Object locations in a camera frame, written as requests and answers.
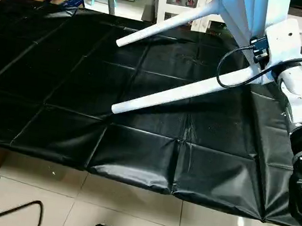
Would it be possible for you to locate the small blue box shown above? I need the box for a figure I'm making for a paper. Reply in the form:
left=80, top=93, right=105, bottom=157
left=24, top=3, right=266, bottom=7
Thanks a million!
left=58, top=0, right=87, bottom=12

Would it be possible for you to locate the black work mat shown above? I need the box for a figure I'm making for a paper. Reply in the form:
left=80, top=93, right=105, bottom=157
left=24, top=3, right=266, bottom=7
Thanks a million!
left=0, top=0, right=302, bottom=226

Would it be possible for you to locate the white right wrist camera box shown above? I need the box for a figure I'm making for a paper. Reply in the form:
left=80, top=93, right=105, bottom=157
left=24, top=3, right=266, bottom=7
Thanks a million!
left=255, top=15, right=302, bottom=90

